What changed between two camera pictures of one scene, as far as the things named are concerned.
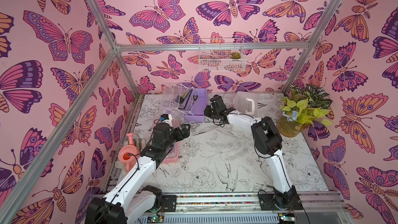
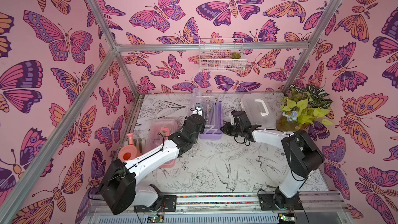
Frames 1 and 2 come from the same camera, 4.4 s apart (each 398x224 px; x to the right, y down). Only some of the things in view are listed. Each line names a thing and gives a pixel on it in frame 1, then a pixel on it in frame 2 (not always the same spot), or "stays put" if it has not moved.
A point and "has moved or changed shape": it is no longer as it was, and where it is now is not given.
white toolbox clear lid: [246, 103] has moved or changed shape
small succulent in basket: [235, 55] stays put
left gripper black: [185, 134] → [202, 126]
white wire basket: [222, 55] stays put
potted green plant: [302, 106] stays put
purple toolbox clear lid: [178, 97] → [212, 105]
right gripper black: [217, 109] → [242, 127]
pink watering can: [130, 154] stays put
